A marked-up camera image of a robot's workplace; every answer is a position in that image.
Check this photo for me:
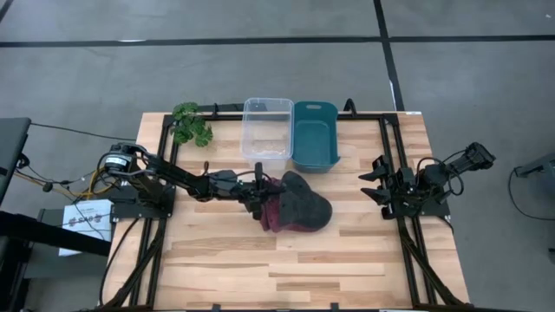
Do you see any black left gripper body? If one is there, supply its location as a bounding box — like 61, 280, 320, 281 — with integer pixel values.
206, 169, 264, 207

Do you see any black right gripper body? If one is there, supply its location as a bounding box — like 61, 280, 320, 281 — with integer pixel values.
382, 166, 420, 220

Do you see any black cap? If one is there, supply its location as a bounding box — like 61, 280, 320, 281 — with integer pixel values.
278, 170, 334, 231

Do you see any clear plastic bin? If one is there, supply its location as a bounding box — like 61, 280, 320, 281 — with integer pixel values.
240, 97, 295, 162

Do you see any teal plastic bin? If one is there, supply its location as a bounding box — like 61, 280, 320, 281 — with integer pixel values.
291, 101, 342, 174

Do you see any green artificial plant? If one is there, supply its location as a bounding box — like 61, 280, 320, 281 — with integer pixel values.
169, 101, 214, 148

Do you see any grey floor stand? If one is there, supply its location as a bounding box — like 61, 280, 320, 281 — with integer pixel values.
514, 151, 555, 179

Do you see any white printed paper sheet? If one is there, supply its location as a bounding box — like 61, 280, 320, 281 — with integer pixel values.
58, 198, 115, 257

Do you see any dark side desk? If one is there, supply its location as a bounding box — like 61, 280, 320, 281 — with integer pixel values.
0, 116, 113, 312

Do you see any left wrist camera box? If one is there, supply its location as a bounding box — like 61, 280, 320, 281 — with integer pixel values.
214, 170, 238, 185

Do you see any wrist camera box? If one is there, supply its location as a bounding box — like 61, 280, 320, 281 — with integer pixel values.
214, 170, 238, 185
398, 166, 417, 187

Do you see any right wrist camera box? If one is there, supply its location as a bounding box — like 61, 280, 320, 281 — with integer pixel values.
398, 166, 417, 187

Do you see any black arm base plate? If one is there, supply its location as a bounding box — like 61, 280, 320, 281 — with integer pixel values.
418, 198, 452, 218
110, 185, 177, 223

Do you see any black aluminium table frame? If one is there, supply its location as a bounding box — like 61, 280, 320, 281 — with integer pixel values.
99, 101, 474, 312

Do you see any black looped floor cable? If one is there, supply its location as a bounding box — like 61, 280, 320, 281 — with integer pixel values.
507, 166, 555, 222

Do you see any yellow cable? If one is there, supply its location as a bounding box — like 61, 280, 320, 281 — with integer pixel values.
15, 167, 114, 200

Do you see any thin black floor cable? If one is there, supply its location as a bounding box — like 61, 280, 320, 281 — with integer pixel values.
29, 122, 138, 143

